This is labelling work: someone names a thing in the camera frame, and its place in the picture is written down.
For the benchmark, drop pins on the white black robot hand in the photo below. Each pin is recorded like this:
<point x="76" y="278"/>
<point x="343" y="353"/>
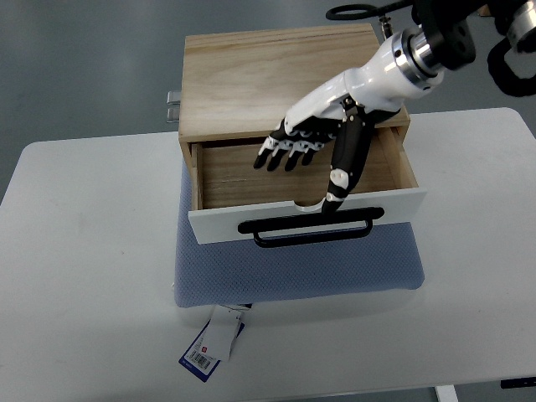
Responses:
<point x="345" y="110"/>

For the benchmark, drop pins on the white top drawer black handle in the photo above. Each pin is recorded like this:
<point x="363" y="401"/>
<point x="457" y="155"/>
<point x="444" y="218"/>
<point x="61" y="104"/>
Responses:
<point x="227" y="190"/>

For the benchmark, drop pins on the wooden drawer cabinet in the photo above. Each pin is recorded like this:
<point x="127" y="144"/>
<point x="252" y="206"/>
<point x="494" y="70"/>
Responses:
<point x="240" y="85"/>

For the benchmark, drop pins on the blue grey cushion mat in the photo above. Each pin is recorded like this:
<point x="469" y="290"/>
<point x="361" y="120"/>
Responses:
<point x="240" y="271"/>

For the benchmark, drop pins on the metal table clamp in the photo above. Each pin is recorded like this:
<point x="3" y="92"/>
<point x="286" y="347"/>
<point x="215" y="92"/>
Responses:
<point x="173" y="105"/>

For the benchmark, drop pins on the cardboard box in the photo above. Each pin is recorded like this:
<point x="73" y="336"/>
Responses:
<point x="485" y="11"/>

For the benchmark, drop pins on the white blue product tag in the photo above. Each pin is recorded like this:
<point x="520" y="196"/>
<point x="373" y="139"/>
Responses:
<point x="215" y="341"/>

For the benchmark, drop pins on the white table leg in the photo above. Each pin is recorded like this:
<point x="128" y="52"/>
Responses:
<point x="446" y="393"/>

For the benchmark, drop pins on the black bracket under table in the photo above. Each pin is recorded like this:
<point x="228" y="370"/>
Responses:
<point x="519" y="383"/>

